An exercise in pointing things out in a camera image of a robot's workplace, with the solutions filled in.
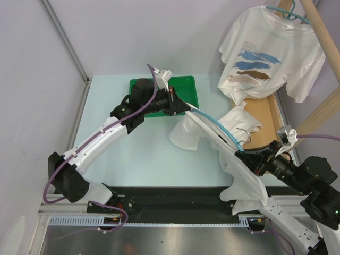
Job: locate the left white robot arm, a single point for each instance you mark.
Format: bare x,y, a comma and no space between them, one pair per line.
66,171

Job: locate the white flower print t-shirt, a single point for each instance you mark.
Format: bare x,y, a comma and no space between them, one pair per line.
247,190

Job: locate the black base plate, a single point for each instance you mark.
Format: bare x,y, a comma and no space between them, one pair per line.
167,205

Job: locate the light blue hanger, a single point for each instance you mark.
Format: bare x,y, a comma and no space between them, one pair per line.
238,143

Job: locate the wooden clothes rack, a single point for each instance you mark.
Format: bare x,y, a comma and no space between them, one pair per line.
270,114

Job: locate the white brush-stroke print t-shirt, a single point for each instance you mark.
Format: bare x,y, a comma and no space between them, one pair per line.
263,52

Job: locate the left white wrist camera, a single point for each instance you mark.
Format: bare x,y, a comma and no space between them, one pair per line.
162,78

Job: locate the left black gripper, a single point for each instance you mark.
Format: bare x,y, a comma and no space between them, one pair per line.
173,104

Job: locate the teal hanger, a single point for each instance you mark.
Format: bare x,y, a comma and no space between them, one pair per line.
285,10

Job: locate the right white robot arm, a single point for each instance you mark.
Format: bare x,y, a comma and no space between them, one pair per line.
312,179

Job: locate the green plastic tray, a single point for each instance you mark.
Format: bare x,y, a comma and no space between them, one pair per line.
184,86

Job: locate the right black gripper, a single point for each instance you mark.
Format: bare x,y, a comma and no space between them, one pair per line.
255,159

